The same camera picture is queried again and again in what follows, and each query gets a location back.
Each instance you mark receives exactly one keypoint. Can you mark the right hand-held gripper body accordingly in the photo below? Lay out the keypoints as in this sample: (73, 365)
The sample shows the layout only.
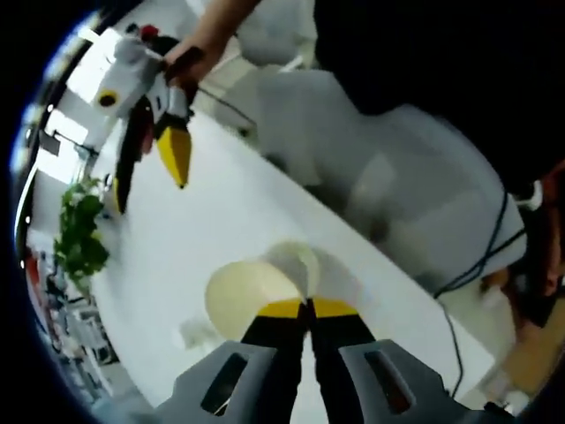
(128, 75)

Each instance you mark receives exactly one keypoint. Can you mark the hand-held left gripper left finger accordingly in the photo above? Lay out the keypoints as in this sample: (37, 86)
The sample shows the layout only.
(265, 366)

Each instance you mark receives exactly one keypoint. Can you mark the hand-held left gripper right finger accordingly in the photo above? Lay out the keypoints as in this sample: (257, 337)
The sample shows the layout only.
(344, 366)

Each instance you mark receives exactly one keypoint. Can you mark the white paper cup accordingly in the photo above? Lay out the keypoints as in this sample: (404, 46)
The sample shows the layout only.
(247, 296)

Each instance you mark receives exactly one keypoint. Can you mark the person's right hand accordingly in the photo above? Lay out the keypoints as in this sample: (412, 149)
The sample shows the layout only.
(187, 66)

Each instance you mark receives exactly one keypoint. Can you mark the green potted plant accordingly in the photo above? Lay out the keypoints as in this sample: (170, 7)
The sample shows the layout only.
(81, 238)

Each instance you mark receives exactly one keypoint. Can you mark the white chest device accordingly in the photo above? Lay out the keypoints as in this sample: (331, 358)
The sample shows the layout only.
(529, 194)

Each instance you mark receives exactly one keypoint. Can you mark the person's black clothing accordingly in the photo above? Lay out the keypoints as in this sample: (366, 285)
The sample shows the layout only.
(441, 53)

